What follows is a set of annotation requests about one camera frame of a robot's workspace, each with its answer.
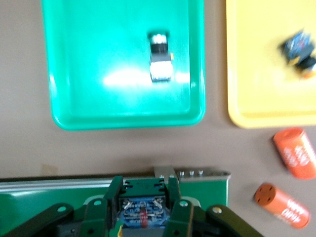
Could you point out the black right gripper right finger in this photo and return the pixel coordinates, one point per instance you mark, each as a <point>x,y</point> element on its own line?
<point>181,217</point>

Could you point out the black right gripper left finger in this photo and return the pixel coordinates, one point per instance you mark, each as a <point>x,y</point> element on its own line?
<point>96,217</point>

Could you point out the green mushroom push button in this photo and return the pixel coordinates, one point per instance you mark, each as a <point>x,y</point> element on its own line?
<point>143,212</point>
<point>160,59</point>

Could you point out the orange cylinder white print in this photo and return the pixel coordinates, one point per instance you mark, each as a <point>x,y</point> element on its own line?
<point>281,205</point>
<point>295,153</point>

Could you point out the yellow mushroom push button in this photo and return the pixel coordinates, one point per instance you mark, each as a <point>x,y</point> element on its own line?
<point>300,53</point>

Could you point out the green conveyor belt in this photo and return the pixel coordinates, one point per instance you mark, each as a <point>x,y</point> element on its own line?
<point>209,192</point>

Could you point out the green plastic tray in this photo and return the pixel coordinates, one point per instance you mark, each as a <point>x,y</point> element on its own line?
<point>98,61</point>

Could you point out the yellow plastic tray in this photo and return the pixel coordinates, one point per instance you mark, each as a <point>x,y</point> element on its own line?
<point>259,74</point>

